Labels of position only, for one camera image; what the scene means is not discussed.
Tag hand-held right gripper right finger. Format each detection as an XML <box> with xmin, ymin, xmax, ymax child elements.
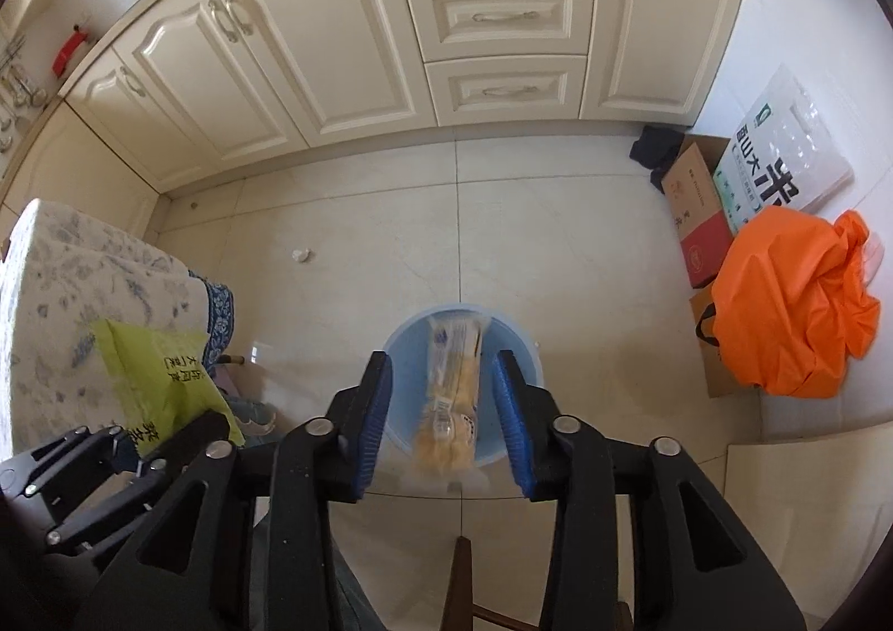
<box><xmin>492</xmin><ymin>352</ymin><xmax>810</xmax><ymax>631</ymax></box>

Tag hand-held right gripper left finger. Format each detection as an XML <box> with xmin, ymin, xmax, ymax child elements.
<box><xmin>73</xmin><ymin>350</ymin><xmax>393</xmax><ymax>631</ymax></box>

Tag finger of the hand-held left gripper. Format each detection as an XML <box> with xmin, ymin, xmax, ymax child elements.
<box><xmin>45</xmin><ymin>411</ymin><xmax>234</xmax><ymax>558</ymax></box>
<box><xmin>0</xmin><ymin>425</ymin><xmax>144</xmax><ymax>499</ymax></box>

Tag clear bread packet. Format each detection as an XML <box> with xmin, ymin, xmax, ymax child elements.
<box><xmin>411</xmin><ymin>313</ymin><xmax>493</xmax><ymax>485</ymax></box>

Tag blue plastic bin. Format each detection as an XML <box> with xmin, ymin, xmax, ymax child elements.
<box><xmin>380</xmin><ymin>306</ymin><xmax>545</xmax><ymax>468</ymax></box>

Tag green snack packet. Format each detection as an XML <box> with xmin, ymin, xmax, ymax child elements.
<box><xmin>93</xmin><ymin>318</ymin><xmax>247</xmax><ymax>457</ymax></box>

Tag grey sneaker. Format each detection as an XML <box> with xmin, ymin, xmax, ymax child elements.
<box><xmin>227</xmin><ymin>394</ymin><xmax>278</xmax><ymax>435</ymax></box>

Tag brown wooden chair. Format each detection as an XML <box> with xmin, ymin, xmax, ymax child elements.
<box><xmin>439</xmin><ymin>535</ymin><xmax>552</xmax><ymax>631</ymax></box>

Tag blue floral tablecloth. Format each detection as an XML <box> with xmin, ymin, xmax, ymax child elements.
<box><xmin>0</xmin><ymin>198</ymin><xmax>238</xmax><ymax>465</ymax></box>

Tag open cardboard box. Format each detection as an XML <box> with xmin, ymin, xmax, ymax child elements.
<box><xmin>659</xmin><ymin>135</ymin><xmax>737</xmax><ymax>290</ymax></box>

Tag cream cabinet door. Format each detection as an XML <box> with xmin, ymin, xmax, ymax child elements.
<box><xmin>0</xmin><ymin>102</ymin><xmax>160</xmax><ymax>248</ymax></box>
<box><xmin>61</xmin><ymin>48</ymin><xmax>184</xmax><ymax>194</ymax></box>
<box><xmin>204</xmin><ymin>0</ymin><xmax>437</xmax><ymax>149</ymax></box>
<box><xmin>580</xmin><ymin>0</ymin><xmax>756</xmax><ymax>128</ymax></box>
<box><xmin>112</xmin><ymin>0</ymin><xmax>310</xmax><ymax>163</ymax></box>

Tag orange plastic bag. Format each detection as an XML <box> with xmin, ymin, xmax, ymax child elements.
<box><xmin>712</xmin><ymin>207</ymin><xmax>884</xmax><ymax>400</ymax></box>

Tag dark cloth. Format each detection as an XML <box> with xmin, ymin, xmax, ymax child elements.
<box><xmin>630</xmin><ymin>125</ymin><xmax>692</xmax><ymax>189</ymax></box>

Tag cream cabinet drawer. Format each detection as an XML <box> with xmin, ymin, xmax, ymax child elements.
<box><xmin>405</xmin><ymin>0</ymin><xmax>596</xmax><ymax>63</ymax></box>
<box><xmin>424</xmin><ymin>54</ymin><xmax>588</xmax><ymax>128</ymax></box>

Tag hanging kitchen utensils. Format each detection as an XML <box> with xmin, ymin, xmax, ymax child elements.
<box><xmin>0</xmin><ymin>34</ymin><xmax>50</xmax><ymax>154</ymax></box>

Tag white rice bag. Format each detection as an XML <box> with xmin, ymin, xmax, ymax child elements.
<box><xmin>713</xmin><ymin>64</ymin><xmax>856</xmax><ymax>237</ymax></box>

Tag red white bowls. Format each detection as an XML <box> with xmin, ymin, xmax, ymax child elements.
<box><xmin>52</xmin><ymin>27</ymin><xmax>92</xmax><ymax>77</ymax></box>

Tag brown box with black handle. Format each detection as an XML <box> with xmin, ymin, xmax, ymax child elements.
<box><xmin>689</xmin><ymin>285</ymin><xmax>765</xmax><ymax>398</ymax></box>

